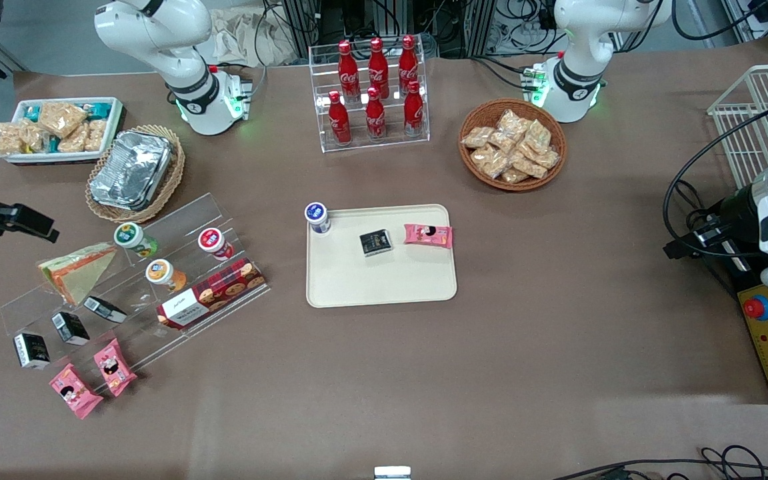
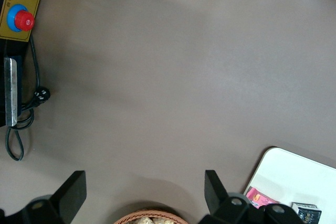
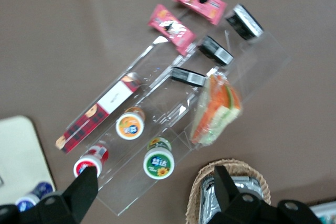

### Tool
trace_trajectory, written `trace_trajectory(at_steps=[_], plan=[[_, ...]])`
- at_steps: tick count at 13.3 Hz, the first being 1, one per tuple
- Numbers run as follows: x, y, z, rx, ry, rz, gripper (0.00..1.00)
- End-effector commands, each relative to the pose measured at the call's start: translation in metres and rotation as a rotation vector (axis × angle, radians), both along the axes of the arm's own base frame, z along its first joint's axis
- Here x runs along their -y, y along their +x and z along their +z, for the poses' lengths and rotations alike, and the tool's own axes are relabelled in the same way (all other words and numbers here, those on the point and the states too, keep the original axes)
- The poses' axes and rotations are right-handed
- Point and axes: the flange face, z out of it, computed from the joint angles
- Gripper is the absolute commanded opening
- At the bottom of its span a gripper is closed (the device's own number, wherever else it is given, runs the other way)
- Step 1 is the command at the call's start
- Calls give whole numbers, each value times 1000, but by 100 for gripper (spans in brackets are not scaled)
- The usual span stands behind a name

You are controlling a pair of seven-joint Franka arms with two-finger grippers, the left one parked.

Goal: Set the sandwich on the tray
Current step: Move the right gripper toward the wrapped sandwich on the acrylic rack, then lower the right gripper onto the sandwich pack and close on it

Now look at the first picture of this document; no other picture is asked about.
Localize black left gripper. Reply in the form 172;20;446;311
663;185;766;261

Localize triangular sandwich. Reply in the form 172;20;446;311
37;242;119;307

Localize beige plastic serving tray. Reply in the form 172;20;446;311
306;203;458;309

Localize rice cracker packet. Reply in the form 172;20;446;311
38;100;89;139
0;121;25;158
57;125;89;154
21;120;49;153
84;119;109;153

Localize green lid cup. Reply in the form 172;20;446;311
113;222;158;259

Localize small black box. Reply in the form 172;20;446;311
51;311;90;346
13;332;51;369
83;296;127;324
359;228;393;258

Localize stacked foil containers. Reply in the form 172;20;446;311
89;130;175;211

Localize white rectangular bin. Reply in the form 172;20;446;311
0;97;125;165

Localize orange lid cup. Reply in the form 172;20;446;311
145;259;188;293

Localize oval wicker basket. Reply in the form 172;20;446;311
85;124;186;224

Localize clear acrylic stepped shelf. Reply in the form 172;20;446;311
0;192;271;394

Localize grey metal bar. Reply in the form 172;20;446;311
0;43;28;76

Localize pink snack packet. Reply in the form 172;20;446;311
49;363;104;420
403;223;454;249
93;338;138;398

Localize red lid cup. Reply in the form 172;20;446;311
197;227;235;261

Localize red tartan cookie box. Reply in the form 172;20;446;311
156;259;267;331

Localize round wicker basket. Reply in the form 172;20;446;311
458;99;567;192

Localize beige crumpled cloth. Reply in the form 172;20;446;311
197;7;308;67

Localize blue lid yogurt cup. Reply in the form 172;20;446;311
304;201;332;235

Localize red cola bottle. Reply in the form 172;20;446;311
398;35;419;94
403;80;425;136
365;87;386;141
367;37;390;99
337;40;361;102
328;91;351;145

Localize clear acrylic bottle rack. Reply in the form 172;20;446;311
309;41;431;154

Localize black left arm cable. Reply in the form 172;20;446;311
663;107;768;261

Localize white wire basket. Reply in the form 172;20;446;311
707;64;768;191

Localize black floor cables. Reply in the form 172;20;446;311
551;445;768;480

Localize aluminium frame rack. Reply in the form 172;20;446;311
277;0;561;59

